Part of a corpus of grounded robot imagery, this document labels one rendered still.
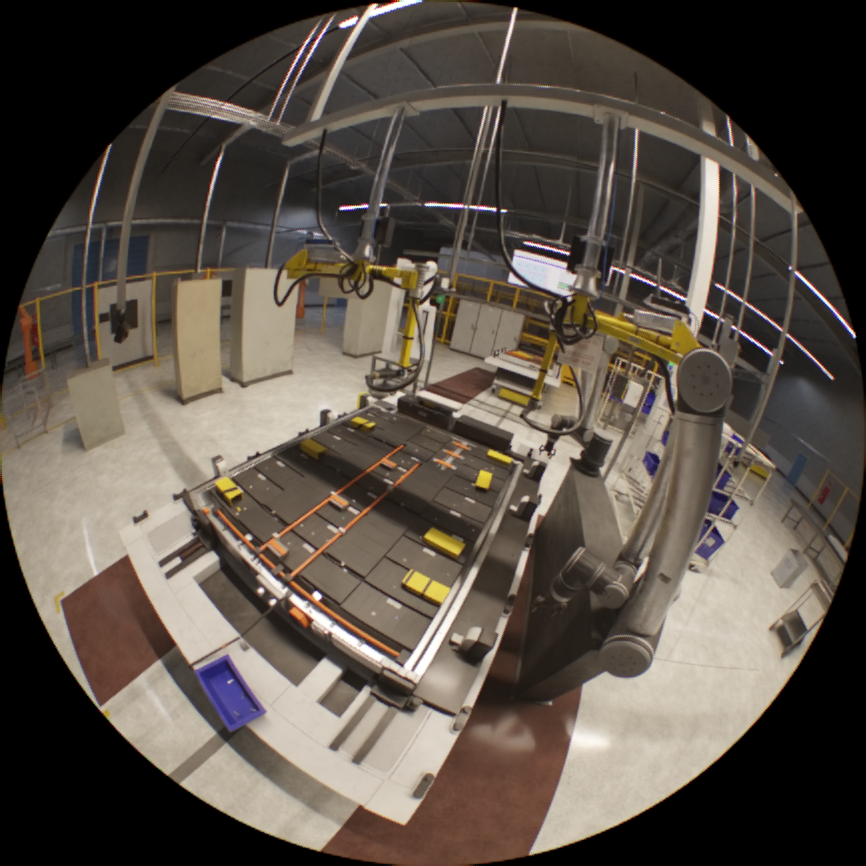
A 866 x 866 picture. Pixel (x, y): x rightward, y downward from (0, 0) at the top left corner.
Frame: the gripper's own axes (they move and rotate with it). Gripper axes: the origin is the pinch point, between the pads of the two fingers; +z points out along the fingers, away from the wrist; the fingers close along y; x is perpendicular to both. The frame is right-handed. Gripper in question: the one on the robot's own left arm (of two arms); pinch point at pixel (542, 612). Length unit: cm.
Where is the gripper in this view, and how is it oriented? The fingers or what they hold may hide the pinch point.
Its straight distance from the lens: 135.3
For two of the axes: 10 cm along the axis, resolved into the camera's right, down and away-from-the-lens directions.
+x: 3.2, -3.8, 8.7
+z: -1.9, 8.7, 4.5
